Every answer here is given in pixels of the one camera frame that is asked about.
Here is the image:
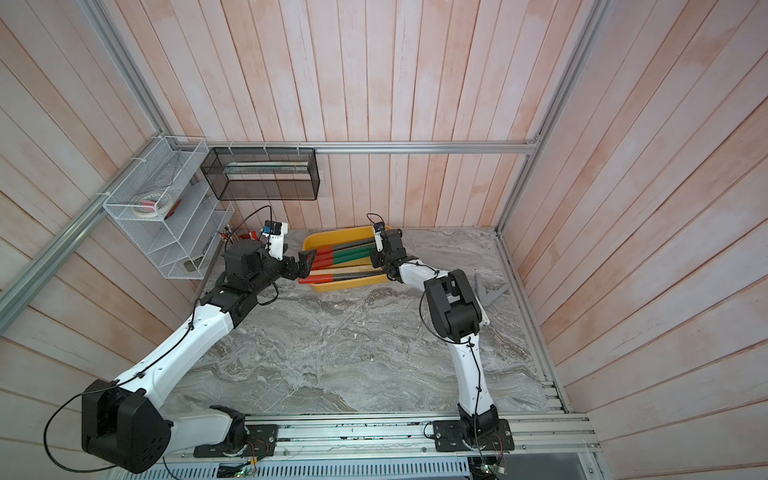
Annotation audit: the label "grey speckled hoe red grip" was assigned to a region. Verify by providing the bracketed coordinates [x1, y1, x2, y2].
[315, 238, 375, 255]

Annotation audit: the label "green hoe red grip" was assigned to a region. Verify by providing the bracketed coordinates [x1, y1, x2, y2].
[312, 251, 371, 270]
[316, 243, 375, 257]

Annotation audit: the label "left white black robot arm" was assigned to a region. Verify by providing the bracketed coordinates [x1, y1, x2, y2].
[76, 240, 316, 474]

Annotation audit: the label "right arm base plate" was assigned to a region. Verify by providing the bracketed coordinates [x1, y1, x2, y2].
[431, 419, 515, 453]

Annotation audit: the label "white wire mesh shelf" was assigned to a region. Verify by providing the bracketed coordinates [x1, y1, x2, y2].
[103, 136, 234, 280]

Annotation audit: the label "black mesh wall basket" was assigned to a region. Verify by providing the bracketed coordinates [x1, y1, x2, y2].
[201, 147, 321, 201]

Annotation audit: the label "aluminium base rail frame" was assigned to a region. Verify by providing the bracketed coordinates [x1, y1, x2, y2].
[137, 412, 611, 479]

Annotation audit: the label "tape roll on shelf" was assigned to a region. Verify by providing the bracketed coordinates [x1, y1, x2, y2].
[130, 191, 173, 219]

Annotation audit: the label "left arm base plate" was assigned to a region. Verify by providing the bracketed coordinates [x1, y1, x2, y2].
[193, 424, 279, 460]

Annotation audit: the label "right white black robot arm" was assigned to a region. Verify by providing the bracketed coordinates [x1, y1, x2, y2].
[370, 222, 500, 446]

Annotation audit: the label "pens in red bucket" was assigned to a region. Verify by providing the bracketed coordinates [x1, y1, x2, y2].
[220, 225, 250, 248]

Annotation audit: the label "yellow plastic storage box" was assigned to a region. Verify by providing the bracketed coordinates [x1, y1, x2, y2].
[302, 226, 388, 293]

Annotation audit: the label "wooden handle pick hammer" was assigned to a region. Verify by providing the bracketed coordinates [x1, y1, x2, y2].
[311, 265, 376, 275]

